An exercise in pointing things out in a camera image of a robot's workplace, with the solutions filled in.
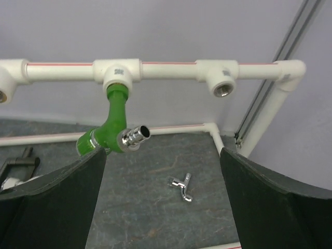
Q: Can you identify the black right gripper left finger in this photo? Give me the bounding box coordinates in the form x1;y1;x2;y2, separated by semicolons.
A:
1;149;106;248

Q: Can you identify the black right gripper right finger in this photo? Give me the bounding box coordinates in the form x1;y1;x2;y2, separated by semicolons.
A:
220;148;331;248

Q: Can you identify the green plastic water faucet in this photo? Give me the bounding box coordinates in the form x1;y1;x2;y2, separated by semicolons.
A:
76;84;151;156

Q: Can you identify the white plastic faucet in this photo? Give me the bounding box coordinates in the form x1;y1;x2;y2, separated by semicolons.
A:
1;176;39;193

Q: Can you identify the dark bronze faucet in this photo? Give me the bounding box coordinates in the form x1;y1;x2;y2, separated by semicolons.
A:
1;147;40;182

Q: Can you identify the chrome metal faucet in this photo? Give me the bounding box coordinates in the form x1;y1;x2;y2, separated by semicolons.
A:
168;173;193;202

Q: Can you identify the aluminium frame post right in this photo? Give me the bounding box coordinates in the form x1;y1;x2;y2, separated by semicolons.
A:
235;1;325;155

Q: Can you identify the white PVC pipe frame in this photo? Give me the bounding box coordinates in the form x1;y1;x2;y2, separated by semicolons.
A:
0;58;307;249

